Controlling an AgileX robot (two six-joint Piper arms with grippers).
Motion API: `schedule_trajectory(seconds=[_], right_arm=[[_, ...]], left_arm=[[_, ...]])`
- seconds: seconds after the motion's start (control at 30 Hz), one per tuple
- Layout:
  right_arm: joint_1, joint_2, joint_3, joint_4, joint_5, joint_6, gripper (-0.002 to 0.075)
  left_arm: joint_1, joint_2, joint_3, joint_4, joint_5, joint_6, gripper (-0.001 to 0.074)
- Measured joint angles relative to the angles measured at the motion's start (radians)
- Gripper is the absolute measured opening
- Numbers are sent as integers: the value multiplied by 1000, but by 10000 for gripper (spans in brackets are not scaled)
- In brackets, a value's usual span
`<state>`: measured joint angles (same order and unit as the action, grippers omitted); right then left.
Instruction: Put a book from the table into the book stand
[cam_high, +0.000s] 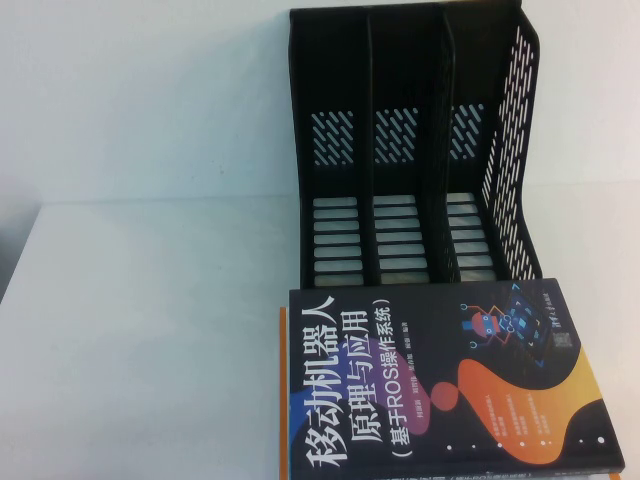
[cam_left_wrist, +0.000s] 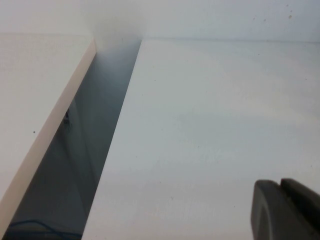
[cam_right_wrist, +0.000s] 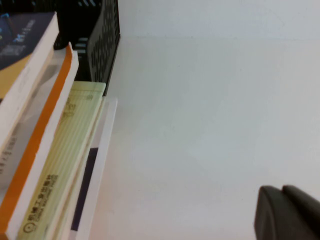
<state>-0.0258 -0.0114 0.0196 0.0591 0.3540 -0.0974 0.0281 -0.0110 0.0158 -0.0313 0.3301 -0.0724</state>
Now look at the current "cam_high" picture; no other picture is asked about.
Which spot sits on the dark robot textbook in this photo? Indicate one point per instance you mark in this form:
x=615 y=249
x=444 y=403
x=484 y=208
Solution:
x=450 y=380

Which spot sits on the orange book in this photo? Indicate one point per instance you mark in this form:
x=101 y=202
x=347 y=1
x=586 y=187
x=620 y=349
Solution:
x=283 y=400

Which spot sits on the black plastic book stand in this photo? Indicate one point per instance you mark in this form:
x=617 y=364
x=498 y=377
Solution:
x=405 y=70

